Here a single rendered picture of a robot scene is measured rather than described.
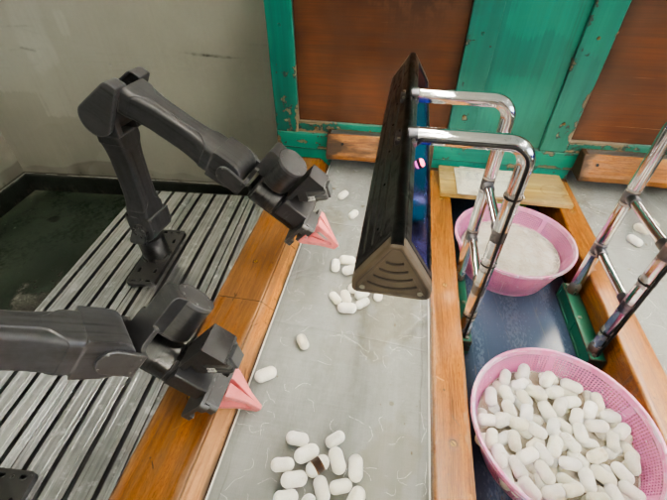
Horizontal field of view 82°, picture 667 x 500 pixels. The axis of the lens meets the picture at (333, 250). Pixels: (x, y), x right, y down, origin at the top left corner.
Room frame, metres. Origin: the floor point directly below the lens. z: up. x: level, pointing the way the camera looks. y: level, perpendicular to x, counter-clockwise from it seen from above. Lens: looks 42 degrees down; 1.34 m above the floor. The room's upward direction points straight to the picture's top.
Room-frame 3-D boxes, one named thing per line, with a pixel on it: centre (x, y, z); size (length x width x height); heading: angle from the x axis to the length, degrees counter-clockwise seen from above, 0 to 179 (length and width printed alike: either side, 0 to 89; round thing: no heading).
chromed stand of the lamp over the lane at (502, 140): (0.55, -0.19, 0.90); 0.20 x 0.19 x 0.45; 170
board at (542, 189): (0.90, -0.46, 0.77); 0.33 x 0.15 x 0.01; 80
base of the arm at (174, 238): (0.72, 0.44, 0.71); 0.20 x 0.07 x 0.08; 174
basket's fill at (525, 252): (0.69, -0.42, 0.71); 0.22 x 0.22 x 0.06
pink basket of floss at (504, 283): (0.68, -0.42, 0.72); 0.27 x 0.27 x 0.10
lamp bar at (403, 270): (0.57, -0.11, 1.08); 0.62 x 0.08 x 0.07; 170
